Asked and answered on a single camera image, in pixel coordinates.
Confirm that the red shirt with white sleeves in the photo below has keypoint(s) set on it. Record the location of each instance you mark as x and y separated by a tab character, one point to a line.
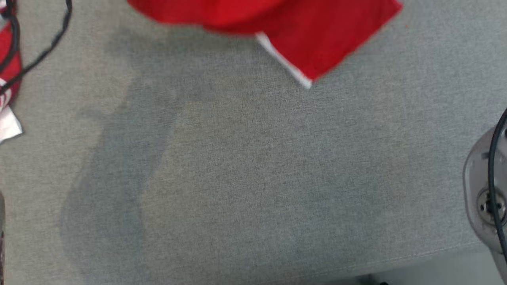
317	39

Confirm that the folded red shirts stack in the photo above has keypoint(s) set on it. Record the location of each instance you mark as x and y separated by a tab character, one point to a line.
15	31

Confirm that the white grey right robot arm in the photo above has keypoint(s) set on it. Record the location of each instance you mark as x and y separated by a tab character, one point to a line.
477	174

